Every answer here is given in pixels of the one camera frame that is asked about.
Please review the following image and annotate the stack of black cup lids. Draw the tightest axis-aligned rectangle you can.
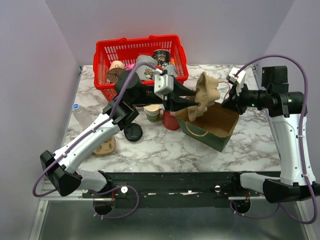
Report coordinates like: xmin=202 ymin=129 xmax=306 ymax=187
xmin=123 ymin=123 xmax=143 ymax=142

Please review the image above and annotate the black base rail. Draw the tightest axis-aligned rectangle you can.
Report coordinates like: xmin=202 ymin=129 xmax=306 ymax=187
xmin=82 ymin=172 xmax=260 ymax=208

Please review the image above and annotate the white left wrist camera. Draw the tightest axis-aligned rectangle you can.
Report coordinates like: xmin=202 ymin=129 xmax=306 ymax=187
xmin=153 ymin=69 xmax=175 ymax=98

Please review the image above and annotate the red straw holder cup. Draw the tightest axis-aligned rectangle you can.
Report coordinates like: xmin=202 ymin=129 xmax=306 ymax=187
xmin=162 ymin=111 xmax=180 ymax=131

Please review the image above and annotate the clear plastic water bottle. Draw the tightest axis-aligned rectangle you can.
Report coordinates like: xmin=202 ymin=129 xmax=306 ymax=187
xmin=72 ymin=103 xmax=94 ymax=130

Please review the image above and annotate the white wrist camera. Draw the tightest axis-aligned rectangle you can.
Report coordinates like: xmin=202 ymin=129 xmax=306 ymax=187
xmin=153 ymin=69 xmax=175 ymax=98
xmin=226 ymin=67 xmax=246 ymax=96

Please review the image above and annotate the grey cloth in basket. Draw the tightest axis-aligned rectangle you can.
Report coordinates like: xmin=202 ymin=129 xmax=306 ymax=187
xmin=164 ymin=64 xmax=179 ymax=78

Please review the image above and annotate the grey printed cup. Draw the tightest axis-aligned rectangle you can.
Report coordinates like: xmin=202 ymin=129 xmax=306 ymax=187
xmin=136 ymin=55 xmax=158 ymax=81

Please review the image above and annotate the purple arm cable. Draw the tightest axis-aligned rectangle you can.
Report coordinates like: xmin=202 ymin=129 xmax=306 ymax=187
xmin=229 ymin=54 xmax=318 ymax=225
xmin=32 ymin=62 xmax=140 ymax=220

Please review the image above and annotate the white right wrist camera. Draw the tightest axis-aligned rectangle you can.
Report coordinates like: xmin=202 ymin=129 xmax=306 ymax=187
xmin=226 ymin=67 xmax=246 ymax=96

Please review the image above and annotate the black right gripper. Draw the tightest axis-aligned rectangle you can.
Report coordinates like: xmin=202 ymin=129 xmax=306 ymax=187
xmin=221 ymin=80 xmax=271 ymax=115

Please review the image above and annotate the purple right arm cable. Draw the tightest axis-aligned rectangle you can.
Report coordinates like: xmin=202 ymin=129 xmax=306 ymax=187
xmin=229 ymin=54 xmax=318 ymax=225

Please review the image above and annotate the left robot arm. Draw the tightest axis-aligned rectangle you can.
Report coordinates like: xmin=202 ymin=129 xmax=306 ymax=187
xmin=40 ymin=69 xmax=196 ymax=198

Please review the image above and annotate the brown cardboard cup carrier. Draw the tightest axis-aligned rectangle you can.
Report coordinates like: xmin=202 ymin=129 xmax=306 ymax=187
xmin=187 ymin=72 xmax=220 ymax=122

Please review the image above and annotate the brown crumpled cloth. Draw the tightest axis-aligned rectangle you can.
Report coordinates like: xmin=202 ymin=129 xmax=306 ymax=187
xmin=107 ymin=67 xmax=126 ymax=84

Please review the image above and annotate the brown paper bag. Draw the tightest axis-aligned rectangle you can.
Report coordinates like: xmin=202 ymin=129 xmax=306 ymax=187
xmin=175 ymin=96 xmax=239 ymax=152

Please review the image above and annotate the black printed can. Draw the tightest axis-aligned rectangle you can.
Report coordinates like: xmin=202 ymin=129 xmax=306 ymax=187
xmin=152 ymin=49 xmax=171 ymax=68

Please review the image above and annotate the stack of green paper cups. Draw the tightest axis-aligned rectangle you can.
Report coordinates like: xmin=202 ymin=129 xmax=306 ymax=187
xmin=143 ymin=104 xmax=161 ymax=123

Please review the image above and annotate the beige cup in basket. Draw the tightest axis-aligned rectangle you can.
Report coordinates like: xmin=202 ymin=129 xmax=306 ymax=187
xmin=109 ymin=60 xmax=125 ymax=70

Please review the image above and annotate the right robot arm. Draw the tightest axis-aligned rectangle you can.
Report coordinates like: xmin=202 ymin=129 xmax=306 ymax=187
xmin=222 ymin=66 xmax=320 ymax=203

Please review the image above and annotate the red plastic shopping basket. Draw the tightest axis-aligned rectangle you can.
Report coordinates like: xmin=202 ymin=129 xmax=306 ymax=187
xmin=93 ymin=34 xmax=189 ymax=102

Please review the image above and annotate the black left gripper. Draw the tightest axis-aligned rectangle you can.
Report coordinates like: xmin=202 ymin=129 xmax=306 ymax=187
xmin=130 ymin=74 xmax=198 ymax=113

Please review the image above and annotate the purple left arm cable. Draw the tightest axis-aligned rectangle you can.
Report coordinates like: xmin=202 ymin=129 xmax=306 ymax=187
xmin=32 ymin=62 xmax=140 ymax=220

